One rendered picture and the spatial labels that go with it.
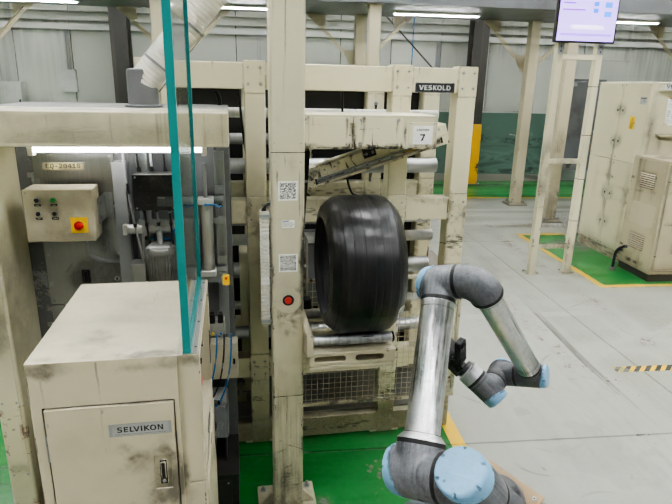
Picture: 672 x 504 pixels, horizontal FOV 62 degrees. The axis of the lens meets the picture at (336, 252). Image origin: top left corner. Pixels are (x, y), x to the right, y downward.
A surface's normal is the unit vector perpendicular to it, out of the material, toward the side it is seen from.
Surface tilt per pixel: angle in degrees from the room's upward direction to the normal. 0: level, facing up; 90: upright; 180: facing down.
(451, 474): 39
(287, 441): 90
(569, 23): 90
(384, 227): 45
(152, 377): 90
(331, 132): 90
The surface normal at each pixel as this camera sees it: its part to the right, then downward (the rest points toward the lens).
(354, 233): 0.15, -0.42
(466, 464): -0.45, -0.64
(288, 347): 0.18, 0.29
